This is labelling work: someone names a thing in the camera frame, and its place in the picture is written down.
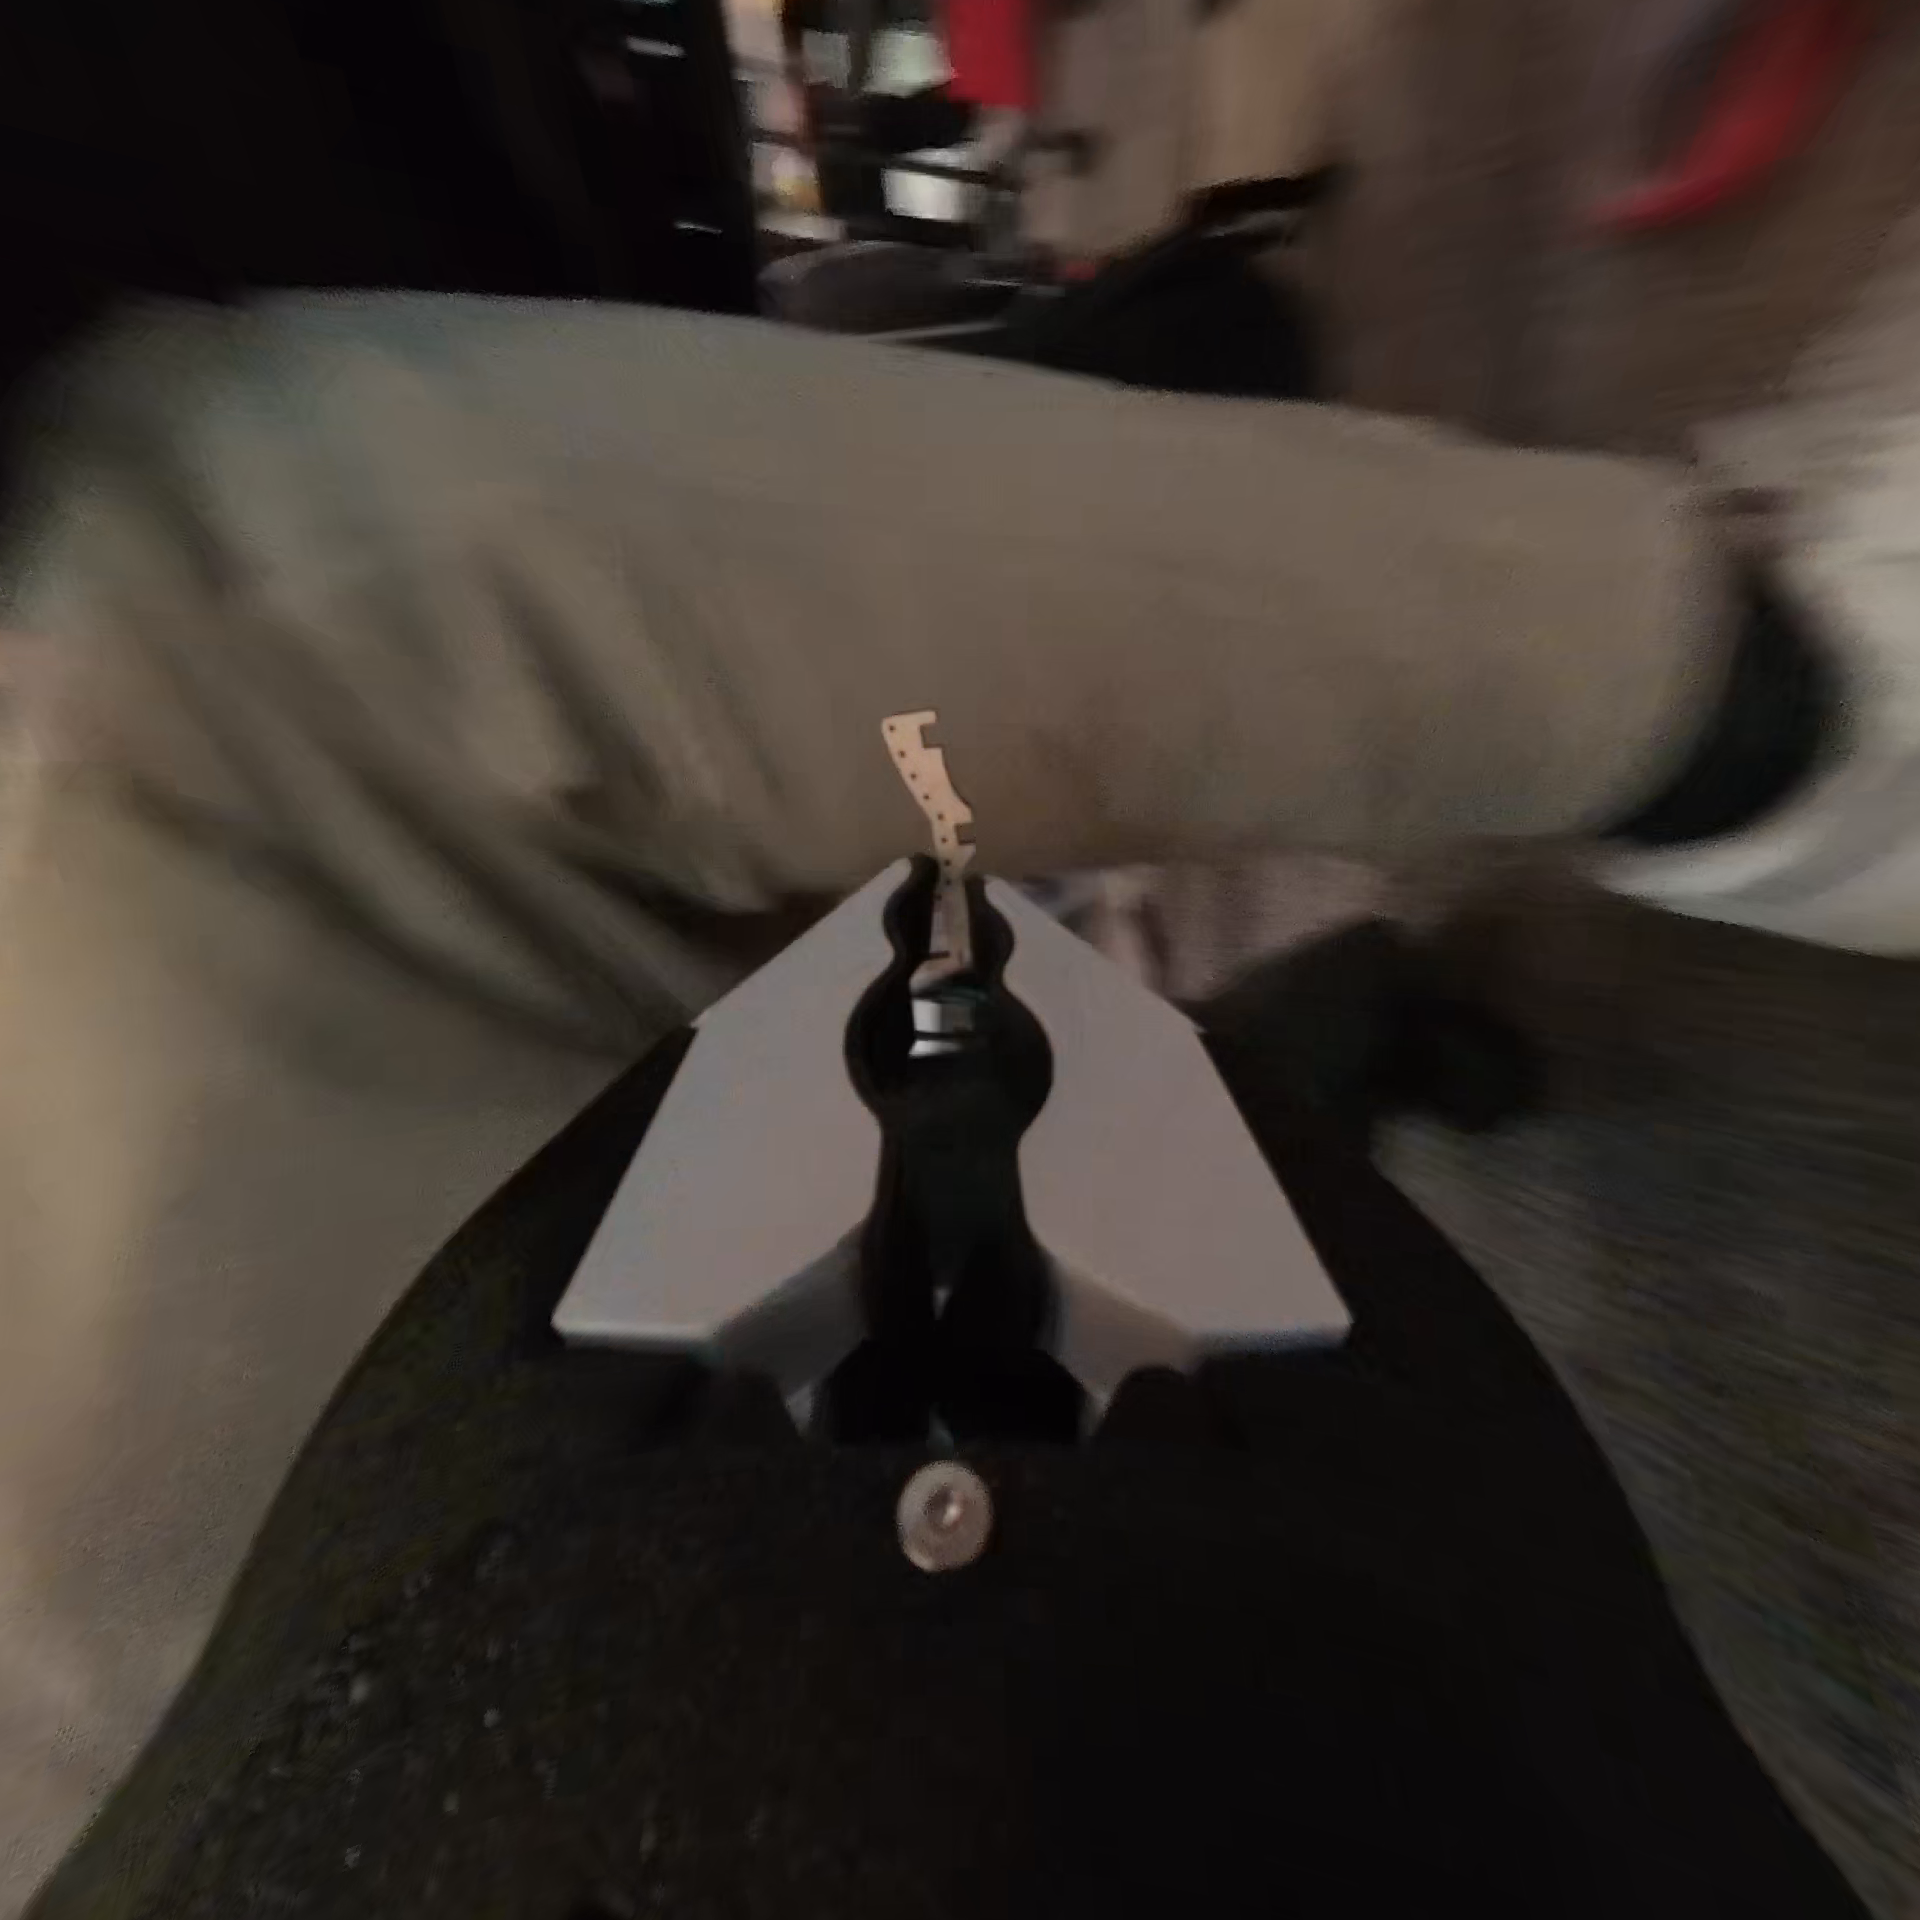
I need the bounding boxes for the person's beige trousers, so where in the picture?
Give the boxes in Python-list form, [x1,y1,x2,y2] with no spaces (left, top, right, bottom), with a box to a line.
[0,288,1749,1863]

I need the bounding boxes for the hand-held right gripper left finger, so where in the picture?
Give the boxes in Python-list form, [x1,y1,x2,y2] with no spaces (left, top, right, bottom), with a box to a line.
[549,857,963,1431]

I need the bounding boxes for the small white perforated metal part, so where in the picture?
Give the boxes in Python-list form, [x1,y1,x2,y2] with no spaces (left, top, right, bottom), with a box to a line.
[881,712,988,1055]

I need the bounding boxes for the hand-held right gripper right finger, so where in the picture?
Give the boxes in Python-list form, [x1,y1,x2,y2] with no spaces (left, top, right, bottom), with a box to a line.
[959,870,1352,1422]

